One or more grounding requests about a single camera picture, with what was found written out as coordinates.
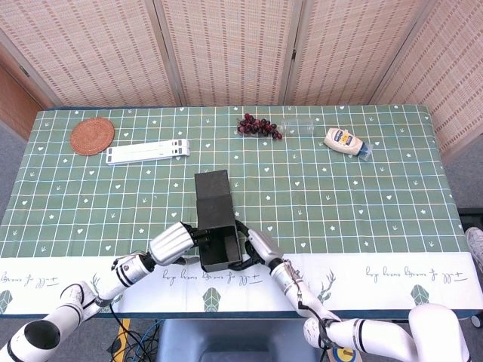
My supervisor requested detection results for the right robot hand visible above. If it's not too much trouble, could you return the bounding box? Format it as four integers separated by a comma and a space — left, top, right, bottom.
226, 220, 283, 273

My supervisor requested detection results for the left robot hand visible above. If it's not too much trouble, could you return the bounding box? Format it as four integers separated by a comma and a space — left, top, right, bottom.
149, 221, 212, 267

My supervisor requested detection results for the black cardboard box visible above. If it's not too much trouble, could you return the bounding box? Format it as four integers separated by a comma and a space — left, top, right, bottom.
193, 169, 245, 273

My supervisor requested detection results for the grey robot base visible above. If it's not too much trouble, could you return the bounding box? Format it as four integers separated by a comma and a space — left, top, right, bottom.
156, 319, 314, 362

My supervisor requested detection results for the white folding stand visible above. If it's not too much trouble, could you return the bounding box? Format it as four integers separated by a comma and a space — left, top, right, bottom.
106, 138, 191, 167

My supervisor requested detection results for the green grid tablecloth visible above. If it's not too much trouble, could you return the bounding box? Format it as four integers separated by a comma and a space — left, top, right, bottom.
0, 105, 477, 320

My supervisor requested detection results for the bunch of red grapes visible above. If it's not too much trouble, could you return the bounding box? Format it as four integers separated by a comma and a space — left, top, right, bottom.
236, 112, 284, 140

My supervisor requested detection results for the clear plastic cup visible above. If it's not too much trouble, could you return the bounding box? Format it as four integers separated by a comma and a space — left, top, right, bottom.
281, 118, 316, 137

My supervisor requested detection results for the mayonnaise squeeze bottle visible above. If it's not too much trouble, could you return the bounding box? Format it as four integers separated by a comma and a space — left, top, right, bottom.
323, 127, 373, 162

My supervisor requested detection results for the wooden board with yellow disc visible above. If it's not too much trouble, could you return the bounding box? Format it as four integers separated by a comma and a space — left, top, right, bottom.
326, 341, 361, 362

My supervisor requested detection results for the round woven brown coaster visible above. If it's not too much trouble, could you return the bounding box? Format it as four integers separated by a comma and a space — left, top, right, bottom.
69, 118, 115, 155

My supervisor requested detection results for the bamboo folding screen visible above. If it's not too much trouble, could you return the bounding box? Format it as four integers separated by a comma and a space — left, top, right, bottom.
0, 0, 483, 154

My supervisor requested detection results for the brown wooden door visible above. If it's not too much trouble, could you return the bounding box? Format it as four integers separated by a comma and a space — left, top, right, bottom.
0, 63, 50, 140

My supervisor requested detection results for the grey sneaker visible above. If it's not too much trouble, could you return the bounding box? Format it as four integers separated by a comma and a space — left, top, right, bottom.
464, 227, 483, 272

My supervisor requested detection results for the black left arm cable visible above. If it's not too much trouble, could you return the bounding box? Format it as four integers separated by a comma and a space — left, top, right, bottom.
107, 301, 131, 362

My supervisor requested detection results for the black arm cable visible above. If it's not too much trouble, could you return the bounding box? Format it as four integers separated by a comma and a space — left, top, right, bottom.
296, 297, 343, 362
107, 301, 131, 362

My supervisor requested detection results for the blue cable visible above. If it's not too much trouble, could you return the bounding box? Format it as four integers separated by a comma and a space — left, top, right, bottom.
136, 320, 164, 362

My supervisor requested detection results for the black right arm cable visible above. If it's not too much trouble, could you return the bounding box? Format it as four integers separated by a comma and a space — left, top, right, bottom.
296, 297, 343, 362

